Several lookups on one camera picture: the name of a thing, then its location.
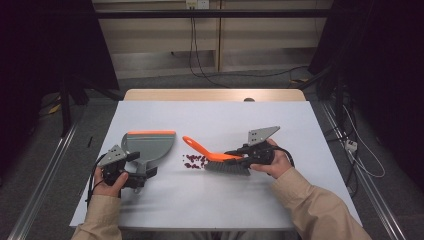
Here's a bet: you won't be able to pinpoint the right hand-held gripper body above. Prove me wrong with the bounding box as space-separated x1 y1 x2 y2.
238 125 281 166

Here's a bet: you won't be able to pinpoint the black hanging cable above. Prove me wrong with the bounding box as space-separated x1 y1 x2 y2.
188 16 231 89

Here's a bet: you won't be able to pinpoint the beige wooden cabinet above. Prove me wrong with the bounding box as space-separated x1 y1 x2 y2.
91 0 334 80

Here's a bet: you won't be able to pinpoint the right hand-held gripper black cable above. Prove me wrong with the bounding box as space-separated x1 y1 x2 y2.
269 145 296 168

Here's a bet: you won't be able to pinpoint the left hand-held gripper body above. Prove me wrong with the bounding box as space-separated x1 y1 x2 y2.
97 144 148 190

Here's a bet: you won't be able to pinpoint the hand-held gripper black cable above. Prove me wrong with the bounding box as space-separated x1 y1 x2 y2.
85 153 109 205
269 145 296 168

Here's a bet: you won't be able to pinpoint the black metal stand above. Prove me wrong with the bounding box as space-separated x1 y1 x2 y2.
298 66 348 134
58 76 124 138

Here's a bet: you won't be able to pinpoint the wooden table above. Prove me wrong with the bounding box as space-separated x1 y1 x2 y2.
123 88 307 103

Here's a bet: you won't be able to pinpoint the orange brush with grey bristles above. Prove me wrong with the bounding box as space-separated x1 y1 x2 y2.
181 135 252 177

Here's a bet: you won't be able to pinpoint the black floor cable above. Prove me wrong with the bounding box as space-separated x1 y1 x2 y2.
199 65 309 80

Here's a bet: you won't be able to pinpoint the black horizontal bar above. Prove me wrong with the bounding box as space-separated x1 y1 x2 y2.
94 9 334 19

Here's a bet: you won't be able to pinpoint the left hand-held gripper black cable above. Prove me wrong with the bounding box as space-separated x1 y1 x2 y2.
85 153 109 205

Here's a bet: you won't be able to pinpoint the white wall socket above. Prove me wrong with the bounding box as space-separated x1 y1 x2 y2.
185 0 210 10

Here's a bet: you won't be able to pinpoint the metal floor rail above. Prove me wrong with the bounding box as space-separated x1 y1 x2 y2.
6 123 79 240
319 101 408 240

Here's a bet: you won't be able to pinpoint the person's right hand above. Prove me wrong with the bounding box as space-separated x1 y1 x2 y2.
250 138 295 180

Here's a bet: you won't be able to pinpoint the dark red beans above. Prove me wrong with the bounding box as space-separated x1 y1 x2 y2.
181 153 209 170

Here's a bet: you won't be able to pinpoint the person's left hand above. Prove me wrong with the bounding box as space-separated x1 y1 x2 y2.
92 166 130 198

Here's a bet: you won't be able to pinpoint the white floor cable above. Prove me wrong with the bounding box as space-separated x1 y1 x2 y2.
343 104 387 179

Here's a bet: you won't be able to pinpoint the white power adapter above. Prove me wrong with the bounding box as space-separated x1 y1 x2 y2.
344 139 359 153

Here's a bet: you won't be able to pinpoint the grey dustpan with orange edge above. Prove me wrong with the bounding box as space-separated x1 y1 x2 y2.
120 129 177 194

